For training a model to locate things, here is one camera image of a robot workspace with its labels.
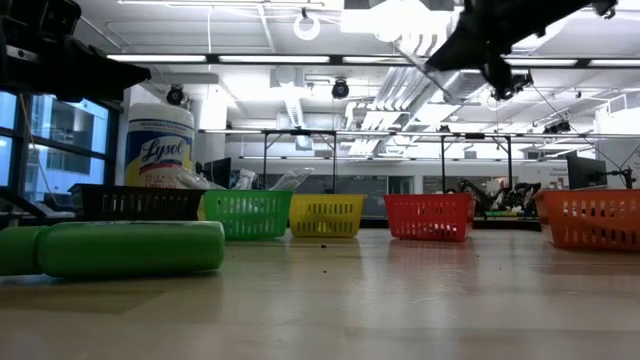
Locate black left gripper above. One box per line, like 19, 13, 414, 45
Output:
0, 29, 152, 104

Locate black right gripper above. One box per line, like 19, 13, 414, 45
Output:
427, 0, 551, 100

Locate blue white bagged toothbrush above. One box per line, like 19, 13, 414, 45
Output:
177, 169, 226, 191
269, 167, 316, 192

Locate green shampoo bottle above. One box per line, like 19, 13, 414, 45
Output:
0, 220, 226, 278

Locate Lysol wipes canister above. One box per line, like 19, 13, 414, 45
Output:
123, 102, 196, 190

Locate large window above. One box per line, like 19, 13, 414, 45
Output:
0, 92, 121, 216

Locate black plastic basket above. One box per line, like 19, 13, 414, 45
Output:
69, 183, 206, 223

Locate black monitor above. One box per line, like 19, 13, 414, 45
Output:
202, 157, 233, 191
566, 154, 609, 191

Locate distant black robot arms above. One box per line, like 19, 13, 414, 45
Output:
457, 178, 544, 219

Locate round pendant lamp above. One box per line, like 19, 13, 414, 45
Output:
293, 7, 322, 42

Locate overhead LED light bar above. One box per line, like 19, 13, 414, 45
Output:
107, 51, 640, 70

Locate red plastic basket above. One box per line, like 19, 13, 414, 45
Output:
383, 193, 474, 243

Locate green plastic basket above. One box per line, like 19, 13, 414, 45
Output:
202, 188, 295, 241

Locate orange plastic basket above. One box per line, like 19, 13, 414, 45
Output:
532, 188, 640, 252

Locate yellow plastic basket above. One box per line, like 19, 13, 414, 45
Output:
288, 193, 367, 239

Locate black ceiling camera cluster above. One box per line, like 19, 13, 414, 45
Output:
491, 69, 534, 103

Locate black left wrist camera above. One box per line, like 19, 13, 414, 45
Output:
0, 0, 84, 39

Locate yellow cable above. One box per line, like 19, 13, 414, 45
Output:
19, 94, 59, 206

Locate distant black station frame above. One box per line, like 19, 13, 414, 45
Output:
259, 128, 515, 194

